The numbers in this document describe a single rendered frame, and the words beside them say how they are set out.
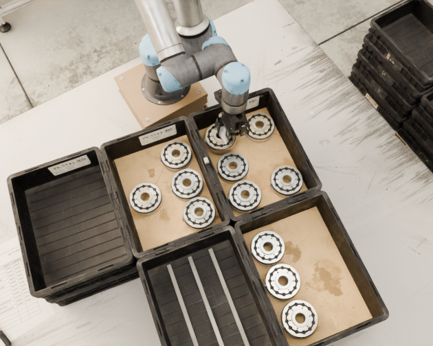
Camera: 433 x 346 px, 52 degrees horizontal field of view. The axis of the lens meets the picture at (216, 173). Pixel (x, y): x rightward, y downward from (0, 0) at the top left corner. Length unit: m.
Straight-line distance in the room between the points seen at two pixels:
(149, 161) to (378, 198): 0.81
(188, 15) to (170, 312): 0.91
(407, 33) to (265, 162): 1.16
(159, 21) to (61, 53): 1.79
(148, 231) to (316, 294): 0.54
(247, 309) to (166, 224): 0.36
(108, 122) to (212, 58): 0.66
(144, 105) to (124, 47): 1.26
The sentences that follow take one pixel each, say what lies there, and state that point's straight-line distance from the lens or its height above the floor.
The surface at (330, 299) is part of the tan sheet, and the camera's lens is 1.41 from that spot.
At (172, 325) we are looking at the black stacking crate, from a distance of 1.38.
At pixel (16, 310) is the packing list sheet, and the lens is 1.65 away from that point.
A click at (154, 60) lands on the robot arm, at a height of 1.01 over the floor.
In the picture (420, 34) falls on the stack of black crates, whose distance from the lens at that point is 2.43.
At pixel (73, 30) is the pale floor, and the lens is 3.09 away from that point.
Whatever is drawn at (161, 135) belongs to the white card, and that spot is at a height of 0.88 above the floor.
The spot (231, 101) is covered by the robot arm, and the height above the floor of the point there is 1.14.
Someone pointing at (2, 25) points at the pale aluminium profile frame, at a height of 0.03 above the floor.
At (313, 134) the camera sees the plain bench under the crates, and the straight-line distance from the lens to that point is 1.73.
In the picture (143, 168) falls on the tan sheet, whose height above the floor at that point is 0.83.
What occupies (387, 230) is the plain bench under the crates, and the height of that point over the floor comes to 0.70.
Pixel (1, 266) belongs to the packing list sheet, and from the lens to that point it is 1.70.
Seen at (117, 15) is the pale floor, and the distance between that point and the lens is 3.10.
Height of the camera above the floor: 2.19
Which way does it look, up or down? 66 degrees down
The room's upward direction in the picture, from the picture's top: 3 degrees counter-clockwise
